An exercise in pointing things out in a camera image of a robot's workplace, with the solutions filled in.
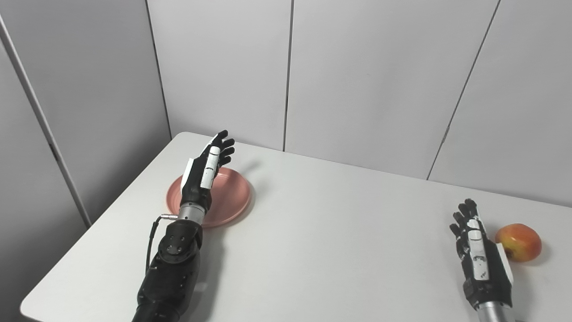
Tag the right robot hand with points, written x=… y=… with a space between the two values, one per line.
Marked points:
x=482 y=268

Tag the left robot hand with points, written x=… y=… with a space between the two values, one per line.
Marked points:
x=203 y=179

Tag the pink round plate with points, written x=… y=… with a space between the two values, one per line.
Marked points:
x=230 y=197

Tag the red yellow apple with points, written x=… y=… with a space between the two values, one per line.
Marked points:
x=520 y=242

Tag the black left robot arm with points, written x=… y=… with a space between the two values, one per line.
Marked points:
x=172 y=268

